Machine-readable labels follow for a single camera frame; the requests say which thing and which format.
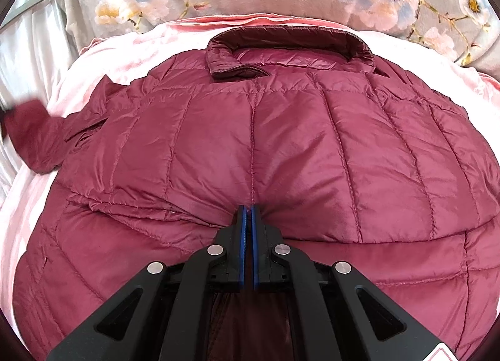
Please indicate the maroon quilted puffer jacket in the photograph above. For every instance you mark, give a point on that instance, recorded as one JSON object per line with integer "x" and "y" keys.
{"x": 297, "y": 142}

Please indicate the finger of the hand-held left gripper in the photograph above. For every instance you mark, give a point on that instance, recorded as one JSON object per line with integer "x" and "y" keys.
{"x": 4, "y": 120}

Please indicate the pink printed blanket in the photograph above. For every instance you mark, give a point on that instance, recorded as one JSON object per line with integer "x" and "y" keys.
{"x": 117, "y": 56}

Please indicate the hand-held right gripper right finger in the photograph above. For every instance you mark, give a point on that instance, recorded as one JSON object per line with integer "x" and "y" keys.
{"x": 254, "y": 228}

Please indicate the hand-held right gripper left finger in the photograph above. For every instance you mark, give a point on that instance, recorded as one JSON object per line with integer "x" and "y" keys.
{"x": 243, "y": 228}

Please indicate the white bed sheet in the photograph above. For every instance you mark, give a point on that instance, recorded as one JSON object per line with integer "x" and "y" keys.
{"x": 31, "y": 44}

